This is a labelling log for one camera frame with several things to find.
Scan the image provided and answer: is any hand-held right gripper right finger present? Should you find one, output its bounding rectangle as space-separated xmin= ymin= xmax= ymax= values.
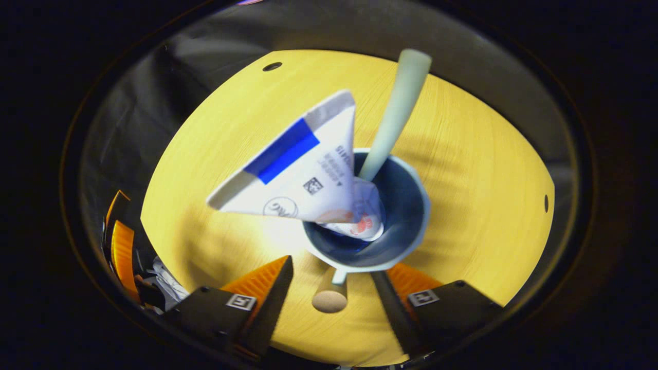
xmin=370 ymin=263 xmax=503 ymax=357

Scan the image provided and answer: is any light green toothbrush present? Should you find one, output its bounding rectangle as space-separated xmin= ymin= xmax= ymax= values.
xmin=357 ymin=48 xmax=433 ymax=182

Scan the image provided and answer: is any white toothpaste tube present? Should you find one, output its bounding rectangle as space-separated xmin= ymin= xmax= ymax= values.
xmin=206 ymin=89 xmax=386 ymax=242

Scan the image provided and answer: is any light green cup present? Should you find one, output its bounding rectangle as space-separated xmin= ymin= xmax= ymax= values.
xmin=301 ymin=148 xmax=431 ymax=315

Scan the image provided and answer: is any wooden desktop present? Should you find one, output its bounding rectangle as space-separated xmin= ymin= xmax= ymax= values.
xmin=140 ymin=49 xmax=556 ymax=368

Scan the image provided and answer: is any black backdrop cloth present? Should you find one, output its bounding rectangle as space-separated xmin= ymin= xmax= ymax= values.
xmin=77 ymin=0 xmax=584 ymax=329

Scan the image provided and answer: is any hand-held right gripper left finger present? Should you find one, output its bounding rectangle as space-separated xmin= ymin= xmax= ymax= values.
xmin=163 ymin=255 xmax=295 ymax=360

